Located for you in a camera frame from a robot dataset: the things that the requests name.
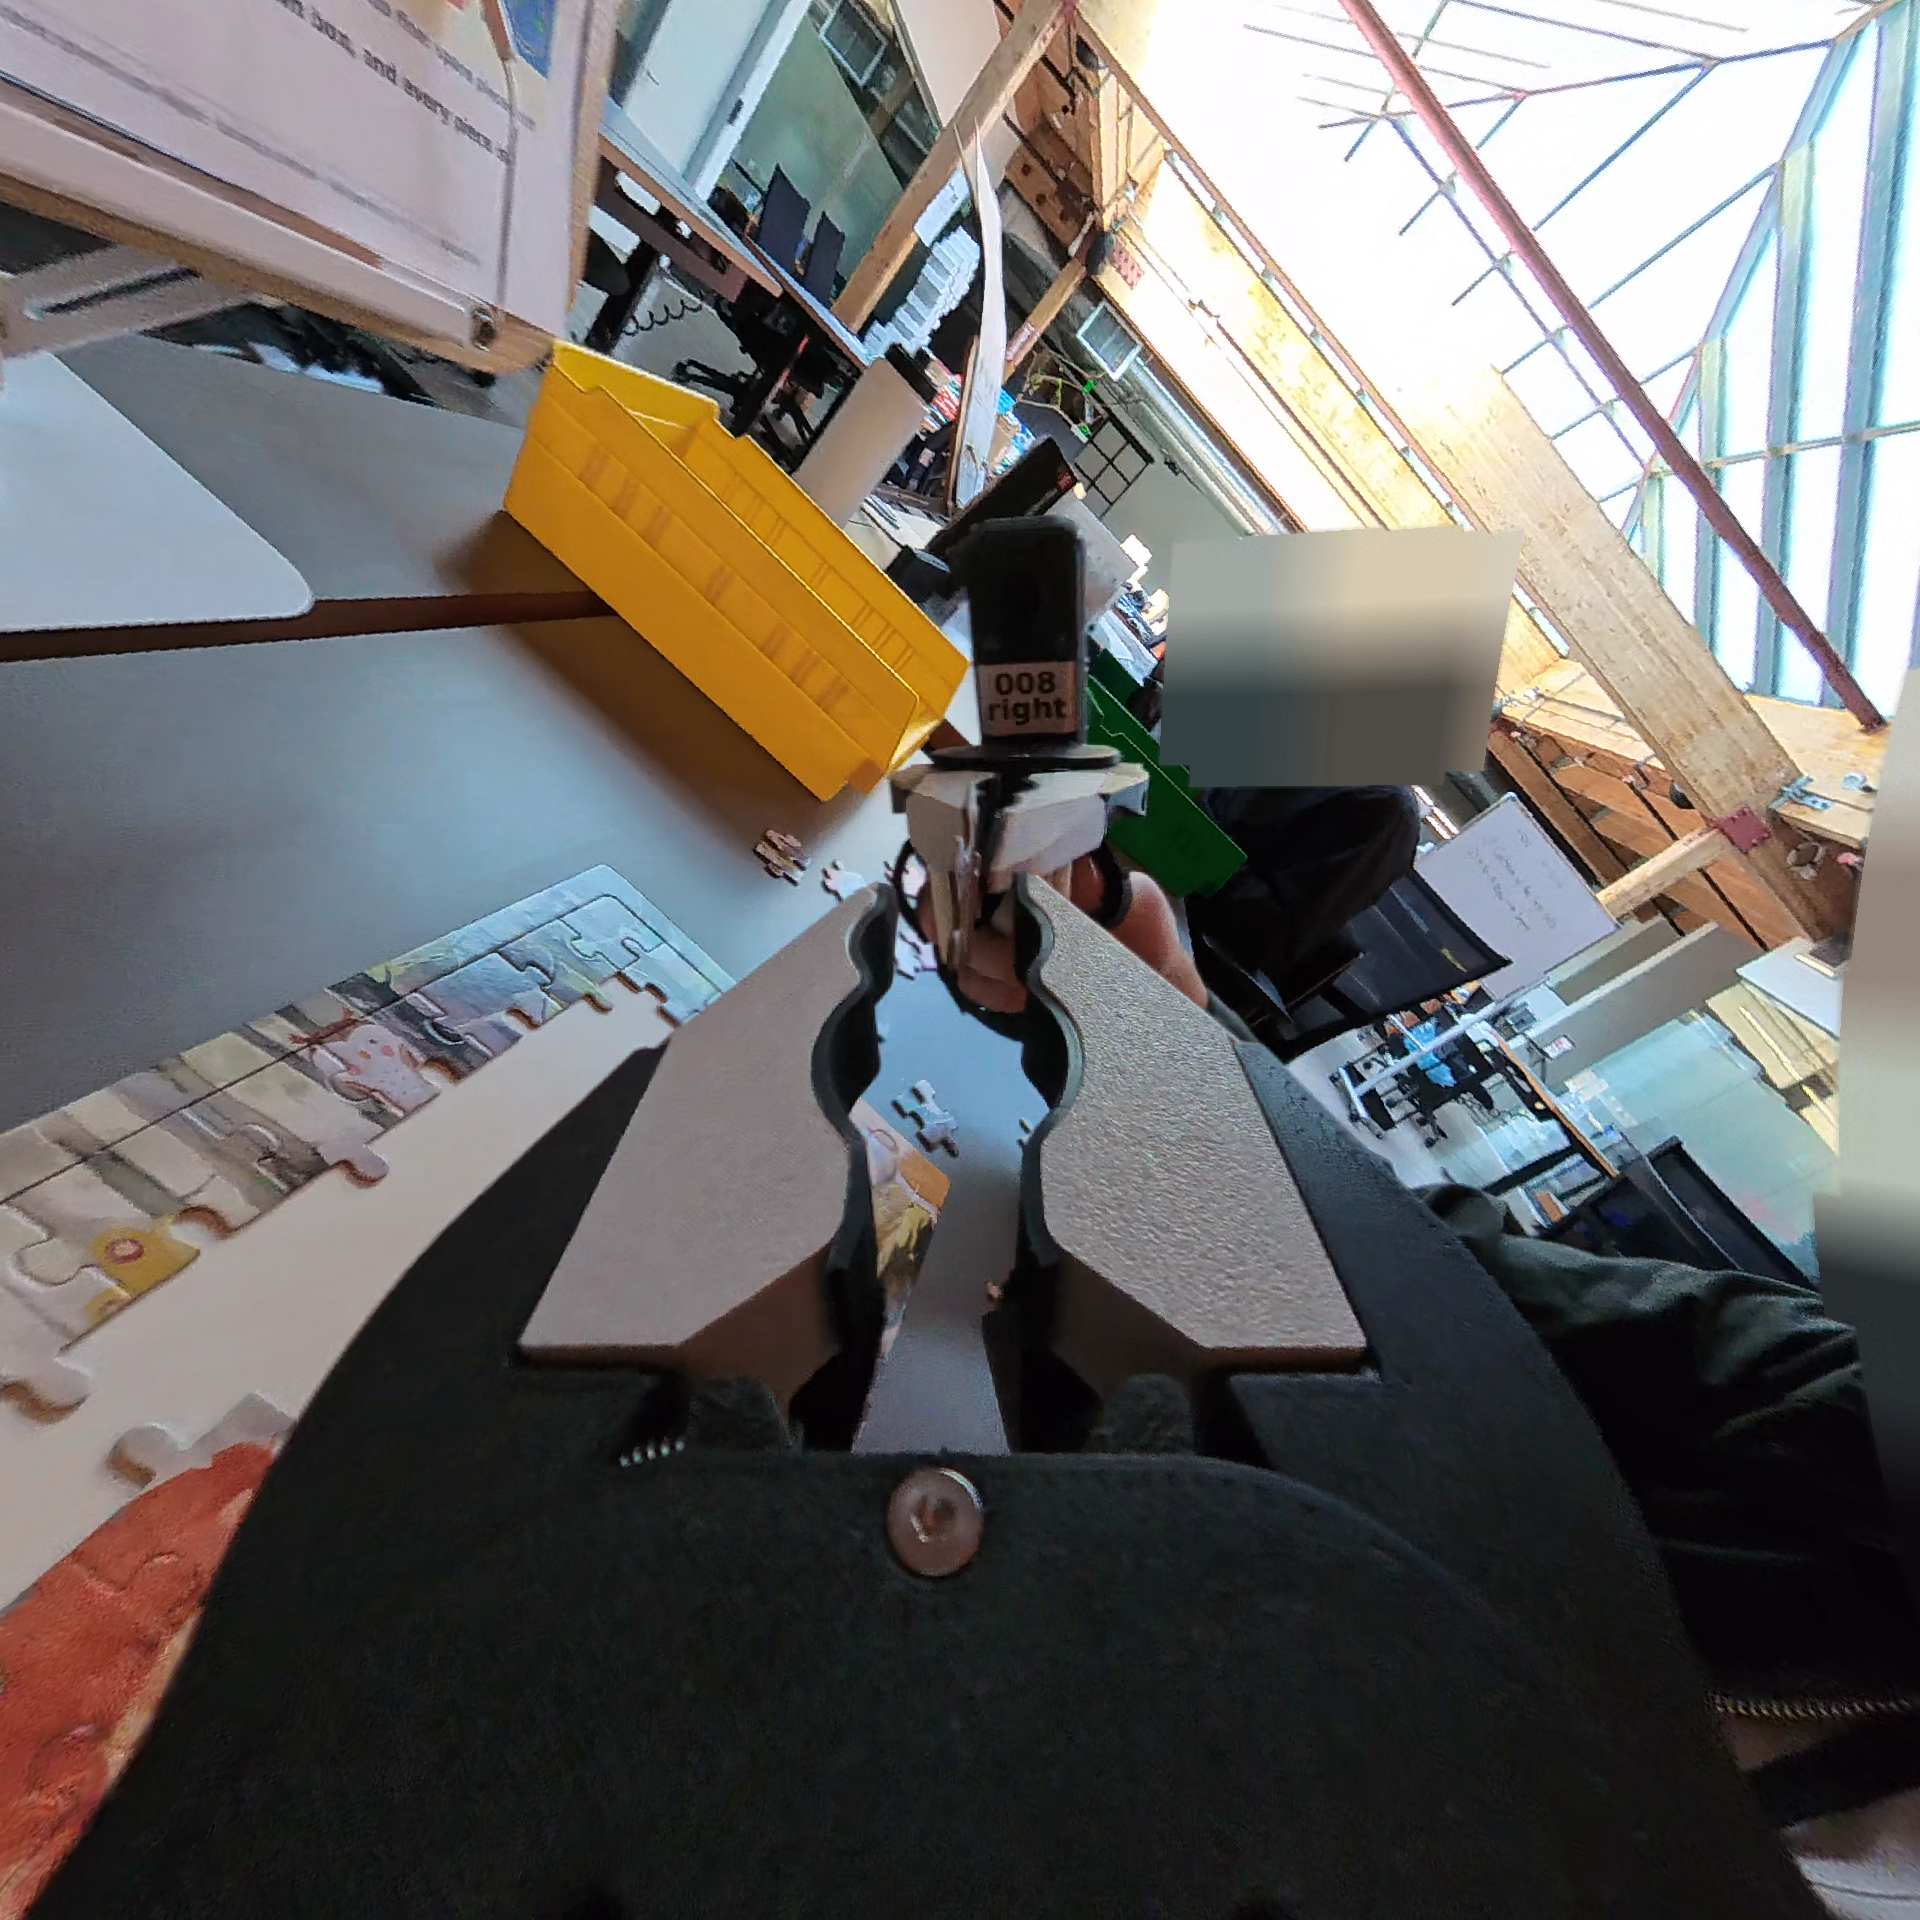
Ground jigsaw puzzle board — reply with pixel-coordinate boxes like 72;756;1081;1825
0;866;955;1920

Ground curved paper on stand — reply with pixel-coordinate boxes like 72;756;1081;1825
948;132;1008;503

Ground person's right hand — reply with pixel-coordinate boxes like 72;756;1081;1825
923;866;1209;1038

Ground person's pale trousers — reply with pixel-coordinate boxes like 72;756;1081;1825
1727;1709;1920;1920

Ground person's right forearm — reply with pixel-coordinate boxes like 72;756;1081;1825
1418;1183;1877;1667

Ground black office chair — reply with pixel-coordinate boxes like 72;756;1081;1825
1289;871;1510;1044

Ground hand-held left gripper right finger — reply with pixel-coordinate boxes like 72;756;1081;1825
982;874;1370;1453

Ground white water bottle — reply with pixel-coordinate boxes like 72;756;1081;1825
793;347;935;522

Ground white document holder stand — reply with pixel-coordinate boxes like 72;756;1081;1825
0;240;228;362

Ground green plastic bin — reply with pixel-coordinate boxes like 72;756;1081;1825
1085;658;1248;902

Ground puzzle pieces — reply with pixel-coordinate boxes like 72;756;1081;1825
755;830;962;1157

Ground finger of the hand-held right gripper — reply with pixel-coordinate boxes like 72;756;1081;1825
982;768;1155;891
897;778;994;978

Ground white document stand with instructions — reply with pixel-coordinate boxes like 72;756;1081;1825
0;0;618;376

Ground white whiteboard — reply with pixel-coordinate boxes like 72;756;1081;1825
1418;795;1619;994

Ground person's black jacket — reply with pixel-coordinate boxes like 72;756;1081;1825
1702;1633;1920;1825

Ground yellow plastic bin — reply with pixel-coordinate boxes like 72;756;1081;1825
504;340;975;800

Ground white paper sheet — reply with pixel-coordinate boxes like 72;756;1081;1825
0;0;578;310

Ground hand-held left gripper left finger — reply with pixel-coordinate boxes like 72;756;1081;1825
521;882;894;1448

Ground black product box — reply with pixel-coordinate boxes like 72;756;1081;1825
951;433;1081;550

